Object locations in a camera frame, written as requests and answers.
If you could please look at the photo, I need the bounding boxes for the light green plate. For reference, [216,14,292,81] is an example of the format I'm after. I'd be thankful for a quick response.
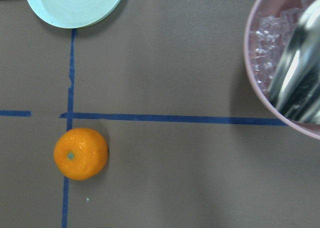
[27,0,121,29]

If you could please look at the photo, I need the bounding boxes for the metal scoop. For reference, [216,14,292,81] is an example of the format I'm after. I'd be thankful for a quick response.
[268,0,320,125]

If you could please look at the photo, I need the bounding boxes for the pink bowl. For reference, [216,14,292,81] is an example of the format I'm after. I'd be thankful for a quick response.
[243,0,320,140]

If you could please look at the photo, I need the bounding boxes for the clear ice cubes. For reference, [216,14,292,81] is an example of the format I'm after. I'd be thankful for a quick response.
[249,0,315,94]

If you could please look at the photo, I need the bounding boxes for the orange mandarin fruit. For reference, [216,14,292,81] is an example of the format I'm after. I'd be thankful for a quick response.
[53,127,109,181]

